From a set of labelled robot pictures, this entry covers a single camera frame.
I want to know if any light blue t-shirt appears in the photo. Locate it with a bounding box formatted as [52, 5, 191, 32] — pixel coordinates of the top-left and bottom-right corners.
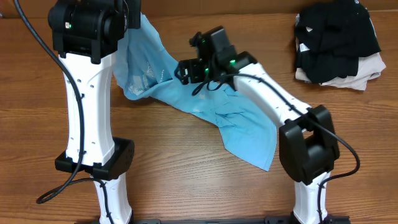
[113, 14, 277, 171]

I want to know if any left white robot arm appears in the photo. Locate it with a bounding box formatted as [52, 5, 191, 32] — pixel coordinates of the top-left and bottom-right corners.
[48, 0, 141, 223]

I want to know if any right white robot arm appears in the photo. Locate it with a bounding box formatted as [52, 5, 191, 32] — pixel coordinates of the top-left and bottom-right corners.
[175, 26, 349, 223]

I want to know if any pile of black clothes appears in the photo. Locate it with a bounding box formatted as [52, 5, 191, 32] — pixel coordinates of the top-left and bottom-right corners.
[294, 0, 381, 84]

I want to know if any white folded garment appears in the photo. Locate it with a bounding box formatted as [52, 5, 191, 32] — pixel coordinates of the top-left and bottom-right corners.
[295, 40, 386, 91]

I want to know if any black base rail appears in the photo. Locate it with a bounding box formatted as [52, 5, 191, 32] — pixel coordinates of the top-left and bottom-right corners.
[75, 213, 351, 224]

